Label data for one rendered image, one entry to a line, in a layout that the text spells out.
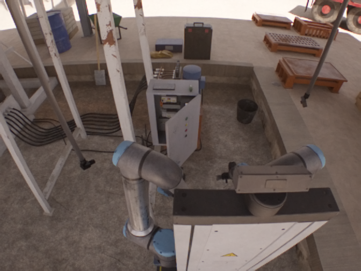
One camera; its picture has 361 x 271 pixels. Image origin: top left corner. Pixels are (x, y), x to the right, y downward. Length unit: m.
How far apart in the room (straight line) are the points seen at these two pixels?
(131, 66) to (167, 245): 3.50
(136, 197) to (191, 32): 3.43
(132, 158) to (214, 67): 3.41
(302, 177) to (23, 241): 2.69
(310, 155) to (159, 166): 0.58
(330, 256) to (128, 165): 1.91
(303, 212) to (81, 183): 2.56
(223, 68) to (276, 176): 3.76
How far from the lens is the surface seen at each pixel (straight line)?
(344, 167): 2.92
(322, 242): 2.24
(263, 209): 0.38
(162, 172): 0.75
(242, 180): 0.34
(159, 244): 1.20
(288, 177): 0.37
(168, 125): 1.34
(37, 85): 5.12
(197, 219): 0.41
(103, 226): 2.41
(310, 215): 0.47
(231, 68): 4.08
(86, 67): 4.52
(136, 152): 0.77
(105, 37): 1.20
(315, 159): 0.91
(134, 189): 0.89
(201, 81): 2.44
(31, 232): 2.77
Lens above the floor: 2.14
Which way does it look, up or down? 46 degrees down
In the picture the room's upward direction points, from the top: straight up
